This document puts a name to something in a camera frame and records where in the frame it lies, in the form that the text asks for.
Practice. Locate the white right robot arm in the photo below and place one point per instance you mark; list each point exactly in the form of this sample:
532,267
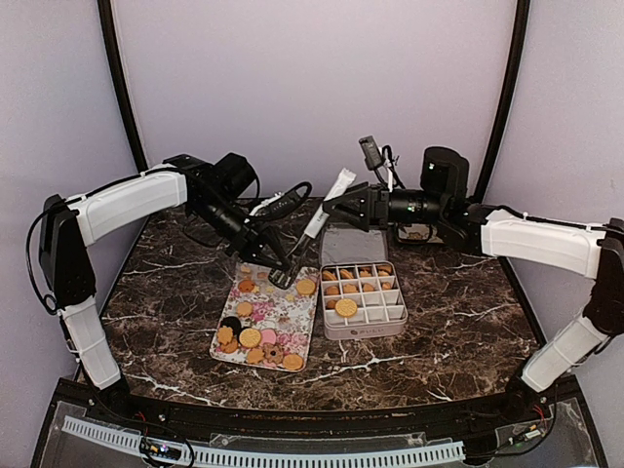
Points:
594,251

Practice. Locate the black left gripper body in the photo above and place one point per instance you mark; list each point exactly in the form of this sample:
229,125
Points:
248,235

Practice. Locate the white cable duct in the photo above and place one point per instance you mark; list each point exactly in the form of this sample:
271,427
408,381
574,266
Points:
239,451

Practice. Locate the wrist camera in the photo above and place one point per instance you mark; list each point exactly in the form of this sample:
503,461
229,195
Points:
373,156
281,204

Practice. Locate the floral cookie tray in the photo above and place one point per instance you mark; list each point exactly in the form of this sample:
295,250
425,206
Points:
290,314

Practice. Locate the clear box lid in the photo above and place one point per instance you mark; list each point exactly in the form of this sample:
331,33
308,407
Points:
344,244

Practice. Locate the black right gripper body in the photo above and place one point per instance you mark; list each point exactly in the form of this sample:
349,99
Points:
380,212

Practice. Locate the brown flower cookie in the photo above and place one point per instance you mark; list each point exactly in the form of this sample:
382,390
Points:
273,353

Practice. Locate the compartment cookie box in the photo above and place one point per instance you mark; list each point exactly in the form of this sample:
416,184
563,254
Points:
375,287

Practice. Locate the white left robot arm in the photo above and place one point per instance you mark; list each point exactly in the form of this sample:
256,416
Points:
58,240

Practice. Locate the floral square coaster plate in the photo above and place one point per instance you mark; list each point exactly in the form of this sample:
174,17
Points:
414,234

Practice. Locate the pink round cookie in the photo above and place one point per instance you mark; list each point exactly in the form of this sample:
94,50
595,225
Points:
268,336

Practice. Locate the right black frame post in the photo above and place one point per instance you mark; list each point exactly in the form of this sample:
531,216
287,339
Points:
508,87

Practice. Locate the large embossed round biscuit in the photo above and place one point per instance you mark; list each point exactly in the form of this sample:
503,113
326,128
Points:
346,308

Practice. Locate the orange chip cookie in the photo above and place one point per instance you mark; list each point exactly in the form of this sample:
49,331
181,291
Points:
246,286

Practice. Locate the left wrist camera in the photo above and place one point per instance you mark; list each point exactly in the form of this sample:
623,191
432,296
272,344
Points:
281,204

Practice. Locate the round biscuit tray top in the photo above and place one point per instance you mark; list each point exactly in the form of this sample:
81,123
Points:
306,287

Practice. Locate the black chocolate sandwich cookie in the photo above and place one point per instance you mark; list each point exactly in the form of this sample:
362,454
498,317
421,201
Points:
233,323

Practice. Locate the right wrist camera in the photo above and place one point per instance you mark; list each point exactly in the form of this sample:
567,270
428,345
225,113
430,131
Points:
373,156

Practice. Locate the black frame post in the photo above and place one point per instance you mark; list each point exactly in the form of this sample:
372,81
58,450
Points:
118,78
508,87

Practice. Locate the metal tongs white handle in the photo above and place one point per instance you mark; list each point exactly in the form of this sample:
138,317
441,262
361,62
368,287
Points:
284,279

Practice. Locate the left black frame post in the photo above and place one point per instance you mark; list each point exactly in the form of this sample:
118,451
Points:
118,78

